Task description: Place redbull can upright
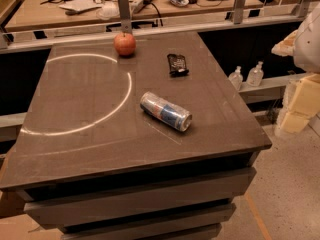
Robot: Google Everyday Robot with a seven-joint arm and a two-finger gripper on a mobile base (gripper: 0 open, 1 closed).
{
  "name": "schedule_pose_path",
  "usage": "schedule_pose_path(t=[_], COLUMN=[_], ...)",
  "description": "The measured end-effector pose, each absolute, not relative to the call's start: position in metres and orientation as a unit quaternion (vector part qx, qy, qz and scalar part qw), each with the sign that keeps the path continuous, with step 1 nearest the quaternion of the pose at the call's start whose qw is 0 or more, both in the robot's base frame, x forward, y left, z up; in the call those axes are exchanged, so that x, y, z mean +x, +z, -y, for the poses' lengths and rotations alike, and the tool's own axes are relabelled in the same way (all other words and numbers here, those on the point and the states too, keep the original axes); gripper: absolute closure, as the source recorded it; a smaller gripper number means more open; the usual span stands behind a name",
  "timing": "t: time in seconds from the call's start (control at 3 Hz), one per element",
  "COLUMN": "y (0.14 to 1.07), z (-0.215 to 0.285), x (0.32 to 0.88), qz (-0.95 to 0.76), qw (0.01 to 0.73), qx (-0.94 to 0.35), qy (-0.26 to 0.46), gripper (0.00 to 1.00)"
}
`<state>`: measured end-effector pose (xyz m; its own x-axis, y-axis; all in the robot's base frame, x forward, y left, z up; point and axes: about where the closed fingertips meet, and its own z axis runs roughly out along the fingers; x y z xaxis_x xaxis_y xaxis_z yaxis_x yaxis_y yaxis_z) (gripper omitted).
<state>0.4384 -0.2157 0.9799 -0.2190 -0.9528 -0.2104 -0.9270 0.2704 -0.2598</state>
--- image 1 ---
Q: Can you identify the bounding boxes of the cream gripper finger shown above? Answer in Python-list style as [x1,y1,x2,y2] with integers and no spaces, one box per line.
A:
[271,30,297,57]

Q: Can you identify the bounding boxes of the red bull can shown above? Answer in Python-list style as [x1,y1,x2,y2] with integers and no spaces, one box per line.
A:
[140,92,192,132]

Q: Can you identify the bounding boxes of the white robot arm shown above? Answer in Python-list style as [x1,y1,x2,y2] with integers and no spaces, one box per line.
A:
[271,4,320,73]

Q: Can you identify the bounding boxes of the right clear sanitizer bottle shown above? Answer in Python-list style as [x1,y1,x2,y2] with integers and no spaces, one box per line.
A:
[246,61,264,87]

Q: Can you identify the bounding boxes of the black snack bar wrapper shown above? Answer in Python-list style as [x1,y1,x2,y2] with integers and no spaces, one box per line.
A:
[167,54,189,77]

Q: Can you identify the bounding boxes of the grey power strip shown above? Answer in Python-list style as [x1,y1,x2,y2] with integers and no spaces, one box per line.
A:
[131,0,152,14]

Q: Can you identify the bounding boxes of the red apple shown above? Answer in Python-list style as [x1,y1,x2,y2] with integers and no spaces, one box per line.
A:
[113,32,136,56]

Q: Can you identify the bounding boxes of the white paper stack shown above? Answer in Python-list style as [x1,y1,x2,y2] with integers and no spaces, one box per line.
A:
[60,0,102,11]

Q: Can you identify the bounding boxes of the grey drawer cabinet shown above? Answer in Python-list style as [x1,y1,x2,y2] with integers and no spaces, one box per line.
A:
[14,152,261,240]

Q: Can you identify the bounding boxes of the aluminium frame rail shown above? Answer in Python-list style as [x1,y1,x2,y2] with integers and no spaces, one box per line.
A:
[0,2,319,54]

